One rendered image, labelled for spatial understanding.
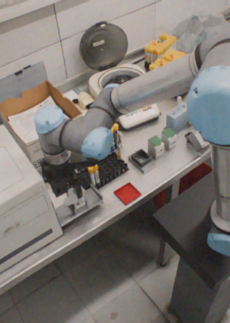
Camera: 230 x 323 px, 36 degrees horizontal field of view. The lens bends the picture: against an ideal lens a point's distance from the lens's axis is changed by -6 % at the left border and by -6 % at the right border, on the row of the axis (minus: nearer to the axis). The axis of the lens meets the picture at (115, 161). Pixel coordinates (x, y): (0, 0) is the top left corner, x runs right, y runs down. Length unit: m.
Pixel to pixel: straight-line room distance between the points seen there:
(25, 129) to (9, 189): 0.54
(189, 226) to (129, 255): 1.03
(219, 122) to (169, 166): 0.76
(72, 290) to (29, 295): 0.24
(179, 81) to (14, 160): 0.50
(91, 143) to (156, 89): 0.19
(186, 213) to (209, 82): 0.64
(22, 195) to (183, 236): 0.48
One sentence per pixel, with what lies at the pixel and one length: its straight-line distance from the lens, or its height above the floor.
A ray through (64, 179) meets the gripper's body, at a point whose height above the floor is 1.11.
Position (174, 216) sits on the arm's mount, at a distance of 1.12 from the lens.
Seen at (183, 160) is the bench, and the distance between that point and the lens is 1.35.
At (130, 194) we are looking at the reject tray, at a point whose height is 0.88.
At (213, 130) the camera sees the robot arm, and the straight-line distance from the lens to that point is 0.60.
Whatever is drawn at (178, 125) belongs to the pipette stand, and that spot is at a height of 0.92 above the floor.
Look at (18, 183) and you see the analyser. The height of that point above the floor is 1.18.
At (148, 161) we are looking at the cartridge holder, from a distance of 1.31.
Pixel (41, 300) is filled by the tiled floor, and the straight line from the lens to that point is 2.07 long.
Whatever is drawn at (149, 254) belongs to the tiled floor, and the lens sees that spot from 2.11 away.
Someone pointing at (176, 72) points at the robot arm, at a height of 1.45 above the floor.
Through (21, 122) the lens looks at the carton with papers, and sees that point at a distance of 1.49.
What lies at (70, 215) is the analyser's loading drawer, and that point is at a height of 0.92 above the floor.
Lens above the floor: 1.89
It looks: 49 degrees down
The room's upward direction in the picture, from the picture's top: 5 degrees counter-clockwise
